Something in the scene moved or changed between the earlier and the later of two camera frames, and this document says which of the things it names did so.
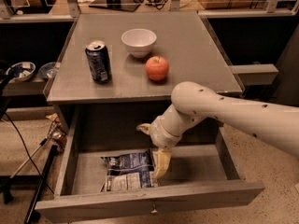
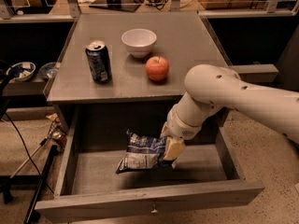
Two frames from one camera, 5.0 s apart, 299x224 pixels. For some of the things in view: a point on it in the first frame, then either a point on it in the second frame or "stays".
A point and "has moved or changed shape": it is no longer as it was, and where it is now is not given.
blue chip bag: (129, 171) has moved or changed shape
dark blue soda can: (99, 62) stays
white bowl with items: (21, 71) stays
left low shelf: (24, 88) stays
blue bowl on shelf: (48, 70) stays
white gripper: (161, 133) to (181, 127)
